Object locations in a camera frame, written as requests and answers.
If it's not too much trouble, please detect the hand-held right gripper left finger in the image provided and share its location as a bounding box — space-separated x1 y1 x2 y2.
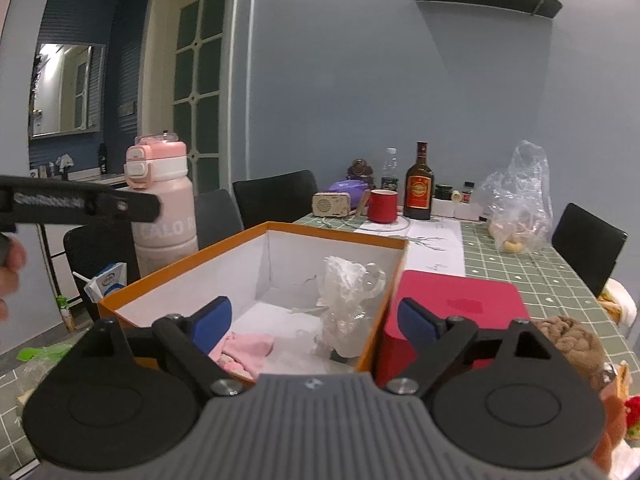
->
82 296 246 397

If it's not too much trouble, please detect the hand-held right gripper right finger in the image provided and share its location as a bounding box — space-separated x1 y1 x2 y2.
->
384 297 553 396

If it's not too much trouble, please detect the pink white crochet cloth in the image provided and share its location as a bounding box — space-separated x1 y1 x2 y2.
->
207 331 276 378

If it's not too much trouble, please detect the white plastic bag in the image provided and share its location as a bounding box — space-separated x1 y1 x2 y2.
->
290 256 388 361

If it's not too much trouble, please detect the orange cardboard box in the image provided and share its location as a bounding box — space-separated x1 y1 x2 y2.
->
97 221 411 386

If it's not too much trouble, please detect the red soft toy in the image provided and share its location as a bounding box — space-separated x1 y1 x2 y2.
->
622 395 640 441

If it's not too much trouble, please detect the person's left hand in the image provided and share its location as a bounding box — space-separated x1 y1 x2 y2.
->
0 232 28 323

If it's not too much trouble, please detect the red square box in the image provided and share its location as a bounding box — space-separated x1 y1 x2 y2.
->
375 270 531 388

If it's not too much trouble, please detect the white table runner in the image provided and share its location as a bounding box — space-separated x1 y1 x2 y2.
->
357 220 466 276

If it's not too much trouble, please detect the pink water bottle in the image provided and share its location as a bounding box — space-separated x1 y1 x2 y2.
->
124 130 200 278

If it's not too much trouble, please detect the white blue milk carton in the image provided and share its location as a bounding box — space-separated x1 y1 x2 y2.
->
74 262 126 306

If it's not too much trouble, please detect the green checked tablecloth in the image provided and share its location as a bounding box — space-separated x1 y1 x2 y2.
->
0 212 640 466

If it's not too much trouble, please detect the red mug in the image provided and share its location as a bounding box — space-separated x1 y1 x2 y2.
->
357 189 399 224

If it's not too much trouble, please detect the white container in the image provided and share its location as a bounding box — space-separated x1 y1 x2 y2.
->
431 197 493 222

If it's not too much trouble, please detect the brown liquor bottle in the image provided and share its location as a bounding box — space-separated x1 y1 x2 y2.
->
404 141 435 221

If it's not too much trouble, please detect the cream small radio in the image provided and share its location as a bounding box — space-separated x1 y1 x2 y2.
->
312 191 351 218

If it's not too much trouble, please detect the purple pouch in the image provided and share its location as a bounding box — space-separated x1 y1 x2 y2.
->
332 180 373 213

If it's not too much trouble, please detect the clear plastic bottle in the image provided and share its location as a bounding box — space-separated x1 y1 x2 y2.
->
381 148 400 193

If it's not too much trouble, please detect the green plastic wrapper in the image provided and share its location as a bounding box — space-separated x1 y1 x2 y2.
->
17 345 73 361

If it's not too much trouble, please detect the brown knitted item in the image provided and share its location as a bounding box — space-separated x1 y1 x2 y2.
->
530 316 608 391

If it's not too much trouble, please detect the clear plastic bag of bread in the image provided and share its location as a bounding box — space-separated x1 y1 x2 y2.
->
472 141 553 255

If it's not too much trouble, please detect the brown figurine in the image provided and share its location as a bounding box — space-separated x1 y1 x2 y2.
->
347 158 375 186

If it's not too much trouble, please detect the glass-paned door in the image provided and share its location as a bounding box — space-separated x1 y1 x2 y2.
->
150 0 233 196

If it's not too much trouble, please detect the white yellow bundle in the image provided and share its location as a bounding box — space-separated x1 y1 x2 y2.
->
597 277 638 333

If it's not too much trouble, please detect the wall mirror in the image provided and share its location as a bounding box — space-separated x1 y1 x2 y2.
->
29 42 106 138

